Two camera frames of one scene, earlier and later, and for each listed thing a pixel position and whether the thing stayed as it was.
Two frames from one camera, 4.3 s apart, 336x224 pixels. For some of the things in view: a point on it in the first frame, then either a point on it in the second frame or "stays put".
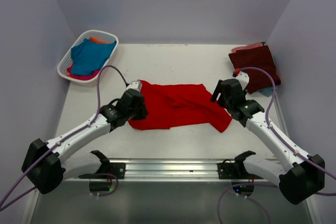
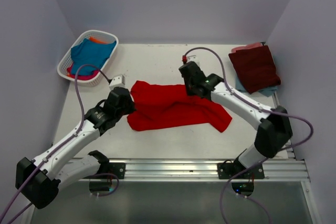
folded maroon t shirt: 259,57 stays put
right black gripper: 216,93 → 188,91
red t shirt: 171,105 stays put
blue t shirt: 90,56 stays put
